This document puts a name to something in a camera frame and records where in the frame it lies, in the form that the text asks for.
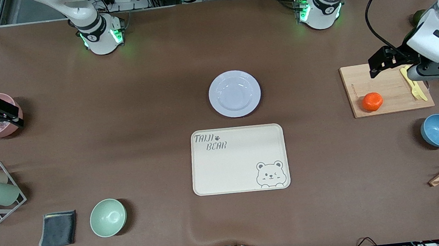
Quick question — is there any orange fruit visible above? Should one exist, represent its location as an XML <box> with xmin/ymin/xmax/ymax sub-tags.
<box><xmin>361</xmin><ymin>91</ymin><xmax>385</xmax><ymax>113</ymax></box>

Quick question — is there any dark green round fruit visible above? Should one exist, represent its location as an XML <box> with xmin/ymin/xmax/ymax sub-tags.
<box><xmin>413</xmin><ymin>9</ymin><xmax>429</xmax><ymax>26</ymax></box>

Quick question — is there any white round plate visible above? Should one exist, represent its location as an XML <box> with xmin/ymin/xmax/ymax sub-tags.
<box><xmin>206</xmin><ymin>68</ymin><xmax>264</xmax><ymax>121</ymax></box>

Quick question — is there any yellow plastic fork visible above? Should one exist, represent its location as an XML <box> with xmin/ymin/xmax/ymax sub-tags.
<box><xmin>399</xmin><ymin>64</ymin><xmax>424</xmax><ymax>103</ymax></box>

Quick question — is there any mint green bowl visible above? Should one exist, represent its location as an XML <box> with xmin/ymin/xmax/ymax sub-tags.
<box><xmin>87</xmin><ymin>197</ymin><xmax>129</xmax><ymax>240</ymax></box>

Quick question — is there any wooden cutting board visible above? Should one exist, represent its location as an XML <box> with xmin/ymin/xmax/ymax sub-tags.
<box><xmin>339</xmin><ymin>57</ymin><xmax>436</xmax><ymax>120</ymax></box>

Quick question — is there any cream tray with bear print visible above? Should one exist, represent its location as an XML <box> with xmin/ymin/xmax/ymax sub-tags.
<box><xmin>187</xmin><ymin>122</ymin><xmax>292</xmax><ymax>199</ymax></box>

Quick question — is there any folded grey towel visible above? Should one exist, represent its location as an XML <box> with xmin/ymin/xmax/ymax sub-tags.
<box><xmin>35</xmin><ymin>210</ymin><xmax>80</xmax><ymax>246</ymax></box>

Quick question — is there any brown table mat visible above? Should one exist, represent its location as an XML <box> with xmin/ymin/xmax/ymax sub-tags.
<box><xmin>0</xmin><ymin>0</ymin><xmax>439</xmax><ymax>246</ymax></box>

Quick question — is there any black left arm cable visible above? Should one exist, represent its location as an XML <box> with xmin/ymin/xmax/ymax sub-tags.
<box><xmin>363</xmin><ymin>0</ymin><xmax>439</xmax><ymax>61</ymax></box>

